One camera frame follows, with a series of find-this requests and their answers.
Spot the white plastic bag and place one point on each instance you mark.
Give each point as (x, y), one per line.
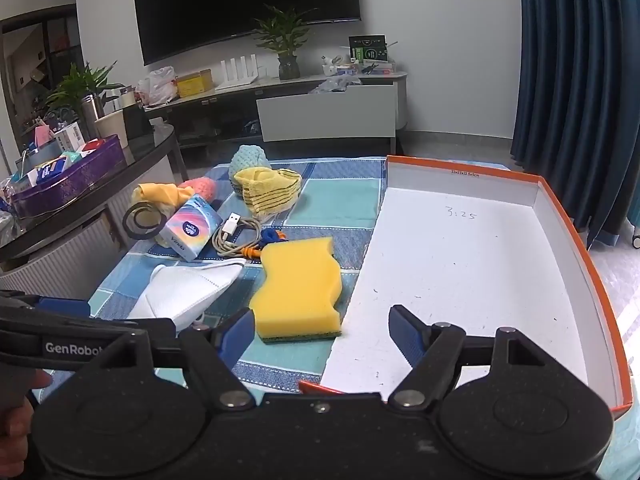
(160, 85)

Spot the leafy green potted plant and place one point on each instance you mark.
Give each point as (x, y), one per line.
(80, 85)

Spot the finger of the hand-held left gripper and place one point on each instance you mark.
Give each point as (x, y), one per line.
(150, 327)
(65, 306)

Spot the white router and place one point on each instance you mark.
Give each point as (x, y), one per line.
(235, 80)

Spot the green and black box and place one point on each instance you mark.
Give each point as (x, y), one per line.
(367, 47)

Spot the blue orange small toy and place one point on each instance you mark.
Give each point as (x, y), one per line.
(270, 236)

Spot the clear plastic bag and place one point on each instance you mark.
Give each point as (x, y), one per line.
(332, 85)

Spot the white face mask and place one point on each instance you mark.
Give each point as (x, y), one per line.
(185, 285)

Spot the dark blue curtain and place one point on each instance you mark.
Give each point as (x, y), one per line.
(565, 85)

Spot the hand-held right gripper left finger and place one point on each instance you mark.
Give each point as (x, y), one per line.
(235, 336)

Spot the red and white box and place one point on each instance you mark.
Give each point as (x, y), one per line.
(91, 149)

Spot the potted plant in dark vase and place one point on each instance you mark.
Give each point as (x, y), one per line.
(287, 35)

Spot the beige paper cup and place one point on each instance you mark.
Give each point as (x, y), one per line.
(112, 130)

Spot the clear plastic organizer box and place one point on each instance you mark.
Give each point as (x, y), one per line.
(375, 67)

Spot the yellow striped knit cloth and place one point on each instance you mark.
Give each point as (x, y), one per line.
(267, 187)

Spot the yellow sponge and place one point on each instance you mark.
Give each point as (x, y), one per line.
(300, 290)

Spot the purple tray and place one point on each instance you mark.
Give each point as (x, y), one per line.
(75, 177)

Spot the pink knit ball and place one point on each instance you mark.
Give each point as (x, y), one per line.
(200, 189)

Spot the white TV stand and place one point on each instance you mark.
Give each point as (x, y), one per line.
(225, 105)

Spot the colourful tissue pack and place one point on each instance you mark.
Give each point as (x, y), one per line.
(192, 227)

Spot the white jar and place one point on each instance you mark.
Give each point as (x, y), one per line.
(127, 97)

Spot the white barcode box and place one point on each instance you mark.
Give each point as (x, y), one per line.
(69, 136)

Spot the orange and white cardboard box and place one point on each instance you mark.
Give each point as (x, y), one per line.
(475, 270)

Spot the person's left hand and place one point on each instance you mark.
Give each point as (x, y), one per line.
(15, 425)

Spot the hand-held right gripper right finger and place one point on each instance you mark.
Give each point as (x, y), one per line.
(405, 331)

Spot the black television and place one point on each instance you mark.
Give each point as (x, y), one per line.
(240, 0)

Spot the round glass table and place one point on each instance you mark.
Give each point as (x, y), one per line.
(145, 152)

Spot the pale yellow scrunchie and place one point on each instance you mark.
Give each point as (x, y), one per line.
(150, 194)

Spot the blue checked blanket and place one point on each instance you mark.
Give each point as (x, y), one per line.
(340, 200)

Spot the steel tumbler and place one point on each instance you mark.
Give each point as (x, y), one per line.
(92, 110)

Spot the pink box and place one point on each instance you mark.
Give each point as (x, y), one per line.
(43, 136)

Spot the yellow box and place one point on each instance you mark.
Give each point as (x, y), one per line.
(195, 85)

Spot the blue medicine box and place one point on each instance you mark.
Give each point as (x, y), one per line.
(50, 170)

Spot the teal knit hat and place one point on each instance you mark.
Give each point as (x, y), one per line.
(247, 157)

